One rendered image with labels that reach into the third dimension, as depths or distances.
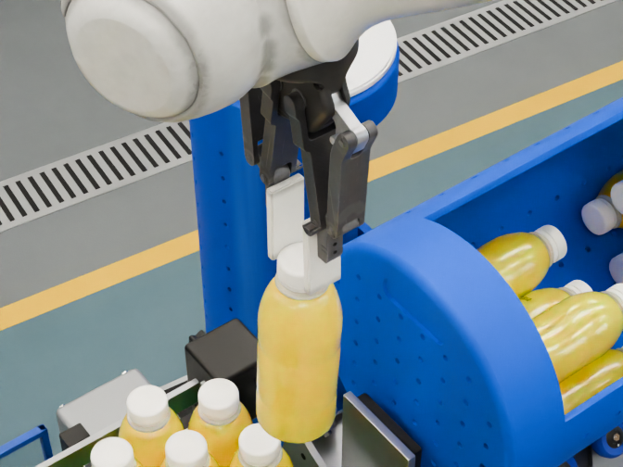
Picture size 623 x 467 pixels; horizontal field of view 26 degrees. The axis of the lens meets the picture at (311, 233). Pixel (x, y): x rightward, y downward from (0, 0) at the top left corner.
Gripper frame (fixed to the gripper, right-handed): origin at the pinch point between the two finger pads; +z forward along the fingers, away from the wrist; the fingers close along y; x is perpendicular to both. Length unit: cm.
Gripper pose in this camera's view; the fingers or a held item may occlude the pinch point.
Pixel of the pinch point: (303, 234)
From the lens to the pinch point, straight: 98.9
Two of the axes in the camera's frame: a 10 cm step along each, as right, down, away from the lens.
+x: -8.0, 4.2, -4.3
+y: -6.0, -5.5, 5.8
